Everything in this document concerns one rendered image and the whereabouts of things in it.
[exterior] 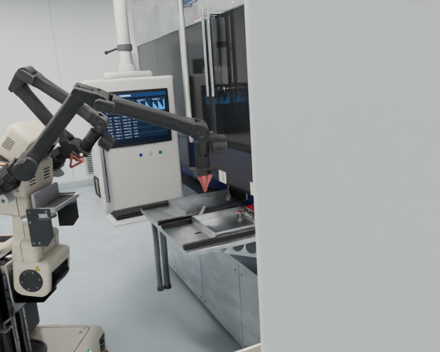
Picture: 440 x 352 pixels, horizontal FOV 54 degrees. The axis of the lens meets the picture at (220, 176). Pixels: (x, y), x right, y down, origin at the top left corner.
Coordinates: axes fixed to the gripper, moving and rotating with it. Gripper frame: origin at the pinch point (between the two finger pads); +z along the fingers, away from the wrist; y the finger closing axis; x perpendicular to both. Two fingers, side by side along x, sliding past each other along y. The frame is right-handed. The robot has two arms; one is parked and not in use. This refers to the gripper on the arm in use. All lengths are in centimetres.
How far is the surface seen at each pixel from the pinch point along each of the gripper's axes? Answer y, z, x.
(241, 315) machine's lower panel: 26, 79, 28
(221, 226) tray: 9.3, 19.8, 7.0
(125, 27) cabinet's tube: -2, -73, 95
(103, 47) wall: 67, -98, 544
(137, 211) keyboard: -13, 26, 71
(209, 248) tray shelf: -4.5, 20.0, -11.8
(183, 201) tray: 8, 19, 53
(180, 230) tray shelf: -7.3, 20.0, 14.0
